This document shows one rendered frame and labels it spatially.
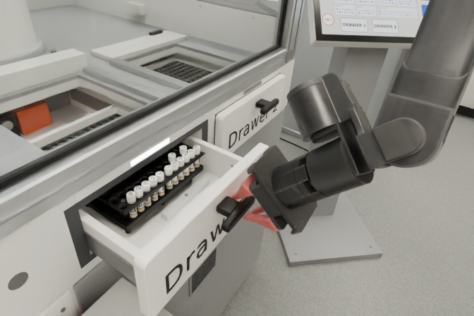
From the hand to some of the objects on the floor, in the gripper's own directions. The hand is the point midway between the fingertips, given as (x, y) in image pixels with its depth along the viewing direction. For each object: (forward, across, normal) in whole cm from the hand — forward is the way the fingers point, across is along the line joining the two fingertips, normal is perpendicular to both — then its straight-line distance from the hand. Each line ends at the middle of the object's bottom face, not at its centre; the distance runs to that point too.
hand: (242, 204), depth 47 cm
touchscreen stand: (+68, +56, +95) cm, 130 cm away
